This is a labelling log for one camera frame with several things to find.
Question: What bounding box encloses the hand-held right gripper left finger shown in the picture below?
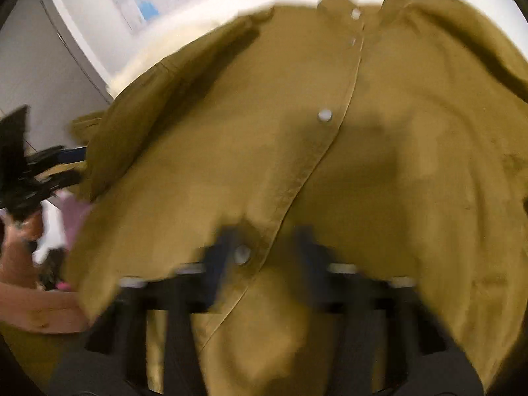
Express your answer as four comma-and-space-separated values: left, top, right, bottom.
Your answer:
84, 226, 244, 396

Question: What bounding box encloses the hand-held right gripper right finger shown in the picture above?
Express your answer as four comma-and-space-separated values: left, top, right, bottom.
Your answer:
292, 225, 450, 396

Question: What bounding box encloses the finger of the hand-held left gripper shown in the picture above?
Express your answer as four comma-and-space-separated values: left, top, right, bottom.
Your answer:
25, 144, 89, 166
32, 170, 84, 195

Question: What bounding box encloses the mustard button-up shirt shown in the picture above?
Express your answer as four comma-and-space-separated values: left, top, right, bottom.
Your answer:
62, 0, 528, 396

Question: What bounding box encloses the person's left forearm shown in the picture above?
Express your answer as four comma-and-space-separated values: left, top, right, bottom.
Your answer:
0, 281, 90, 336

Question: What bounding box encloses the person's left hand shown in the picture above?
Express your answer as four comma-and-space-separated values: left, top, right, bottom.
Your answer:
1, 210, 45, 286

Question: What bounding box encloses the person's olive clothing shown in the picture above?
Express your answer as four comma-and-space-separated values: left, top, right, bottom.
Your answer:
2, 324, 89, 386

